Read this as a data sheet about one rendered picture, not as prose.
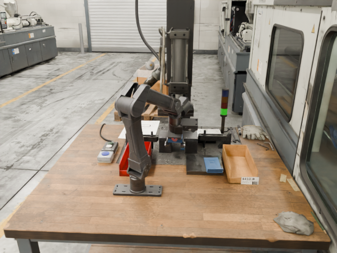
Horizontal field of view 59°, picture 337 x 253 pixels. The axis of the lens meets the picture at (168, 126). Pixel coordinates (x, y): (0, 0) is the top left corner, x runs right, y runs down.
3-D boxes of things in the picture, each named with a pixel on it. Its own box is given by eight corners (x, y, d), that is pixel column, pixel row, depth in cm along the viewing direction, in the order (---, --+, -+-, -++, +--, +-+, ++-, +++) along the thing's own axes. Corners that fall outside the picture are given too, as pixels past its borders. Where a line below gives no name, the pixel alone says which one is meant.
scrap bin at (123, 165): (119, 176, 136) (118, 164, 133) (129, 151, 159) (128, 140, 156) (145, 176, 135) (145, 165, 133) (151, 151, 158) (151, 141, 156)
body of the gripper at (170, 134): (181, 122, 145) (182, 112, 139) (181, 139, 138) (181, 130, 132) (168, 122, 145) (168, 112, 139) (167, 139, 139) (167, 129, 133)
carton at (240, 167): (228, 185, 130) (229, 169, 127) (221, 157, 153) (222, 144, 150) (258, 186, 130) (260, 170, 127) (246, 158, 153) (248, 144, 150)
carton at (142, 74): (144, 90, 553) (143, 62, 534) (176, 91, 542) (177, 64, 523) (134, 100, 492) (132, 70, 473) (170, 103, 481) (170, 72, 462)
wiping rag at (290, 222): (269, 214, 113) (279, 235, 101) (269, 207, 112) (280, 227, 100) (306, 214, 112) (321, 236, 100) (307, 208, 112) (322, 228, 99)
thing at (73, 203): (42, 384, 138) (1, 229, 104) (99, 233, 229) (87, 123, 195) (290, 399, 133) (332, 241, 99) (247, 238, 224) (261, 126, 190)
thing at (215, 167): (207, 174, 133) (207, 168, 132) (203, 158, 147) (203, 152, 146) (222, 174, 133) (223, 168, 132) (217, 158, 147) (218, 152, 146)
